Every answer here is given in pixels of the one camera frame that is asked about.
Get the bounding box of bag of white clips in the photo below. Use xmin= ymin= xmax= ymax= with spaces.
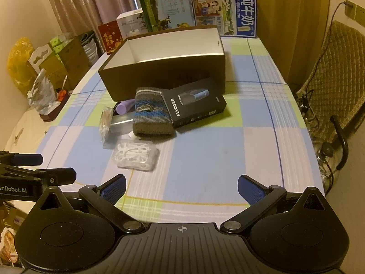
xmin=111 ymin=139 xmax=158 ymax=171

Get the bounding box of clear plastic cup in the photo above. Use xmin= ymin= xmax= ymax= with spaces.
xmin=109 ymin=114 xmax=134 ymax=134

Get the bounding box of bag of cotton swabs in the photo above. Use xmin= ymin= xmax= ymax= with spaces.
xmin=98 ymin=107 xmax=113 ymax=143

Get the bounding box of grey blue knitted pouch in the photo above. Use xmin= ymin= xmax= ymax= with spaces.
xmin=132 ymin=87 xmax=175 ymax=137

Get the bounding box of black shaver box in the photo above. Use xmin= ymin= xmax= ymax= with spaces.
xmin=162 ymin=78 xmax=227 ymax=129

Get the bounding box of crumpled silver foil bag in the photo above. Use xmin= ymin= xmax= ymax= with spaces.
xmin=27 ymin=69 xmax=61 ymax=115

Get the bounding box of checked bed sheet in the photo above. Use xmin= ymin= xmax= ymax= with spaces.
xmin=37 ymin=38 xmax=322 ymax=223

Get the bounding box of yellow plastic bag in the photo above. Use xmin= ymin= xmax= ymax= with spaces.
xmin=7 ymin=37 xmax=37 ymax=97

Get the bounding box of brown cardboard box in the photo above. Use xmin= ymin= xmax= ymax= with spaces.
xmin=40 ymin=37 xmax=91 ymax=90

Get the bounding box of quilted beige chair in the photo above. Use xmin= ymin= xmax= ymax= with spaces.
xmin=298 ymin=21 xmax=364 ymax=142

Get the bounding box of stack of white bowls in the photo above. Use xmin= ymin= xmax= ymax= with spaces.
xmin=79 ymin=30 xmax=99 ymax=65

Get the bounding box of large brown open box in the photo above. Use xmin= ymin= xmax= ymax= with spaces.
xmin=98 ymin=25 xmax=226 ymax=101

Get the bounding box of red gift box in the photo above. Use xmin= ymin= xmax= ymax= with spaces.
xmin=98 ymin=21 xmax=123 ymax=55

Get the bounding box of white humidifier box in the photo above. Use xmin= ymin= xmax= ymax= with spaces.
xmin=116 ymin=8 xmax=148 ymax=40

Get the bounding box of blue milk carton box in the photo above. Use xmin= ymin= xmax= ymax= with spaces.
xmin=192 ymin=0 xmax=257 ymax=38

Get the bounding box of wooden door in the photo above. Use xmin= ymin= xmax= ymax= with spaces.
xmin=257 ymin=0 xmax=330 ymax=87

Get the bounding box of green milk carton box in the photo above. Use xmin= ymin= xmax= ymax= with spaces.
xmin=139 ymin=0 xmax=196 ymax=32

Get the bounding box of black power cable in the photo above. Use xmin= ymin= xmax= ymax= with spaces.
xmin=296 ymin=0 xmax=353 ymax=121

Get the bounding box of wall power socket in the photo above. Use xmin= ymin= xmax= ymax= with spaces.
xmin=345 ymin=0 xmax=365 ymax=27

